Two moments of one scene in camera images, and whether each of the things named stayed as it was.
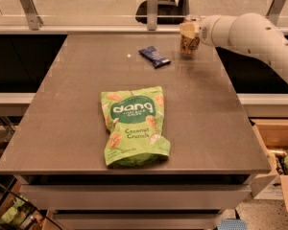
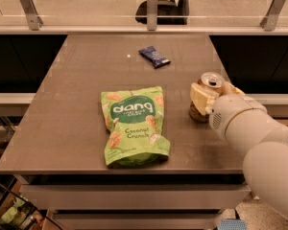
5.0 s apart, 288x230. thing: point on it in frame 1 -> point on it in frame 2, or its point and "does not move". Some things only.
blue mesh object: [232, 224] does not move
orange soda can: [189, 46] -> [212, 80]
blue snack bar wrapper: [155, 57] does not move
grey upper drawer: [134, 196] does not move
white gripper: [208, 31] -> [230, 108]
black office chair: [170, 11] does not move
